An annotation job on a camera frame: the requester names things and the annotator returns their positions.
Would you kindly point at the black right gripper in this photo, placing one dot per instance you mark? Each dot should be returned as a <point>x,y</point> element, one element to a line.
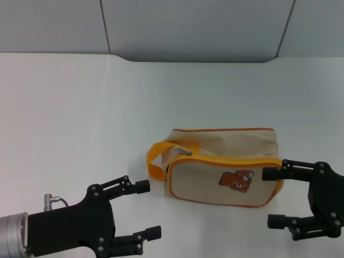
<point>328,193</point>

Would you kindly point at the beige food bag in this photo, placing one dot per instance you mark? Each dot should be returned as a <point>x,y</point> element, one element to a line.
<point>204,180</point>

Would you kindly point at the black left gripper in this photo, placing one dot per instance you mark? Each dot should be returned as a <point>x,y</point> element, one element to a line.
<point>72,228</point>

